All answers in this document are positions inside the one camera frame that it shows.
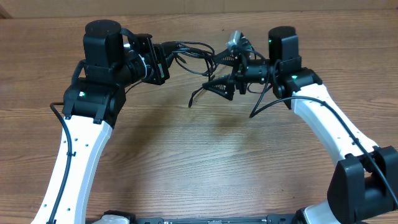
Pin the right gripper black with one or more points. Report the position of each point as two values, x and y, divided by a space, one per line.
226 81

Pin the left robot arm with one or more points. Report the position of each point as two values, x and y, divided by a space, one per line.
114 59

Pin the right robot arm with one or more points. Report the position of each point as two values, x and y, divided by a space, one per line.
364 182

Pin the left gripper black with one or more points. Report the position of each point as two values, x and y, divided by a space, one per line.
160 63

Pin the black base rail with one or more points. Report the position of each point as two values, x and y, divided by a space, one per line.
114 217

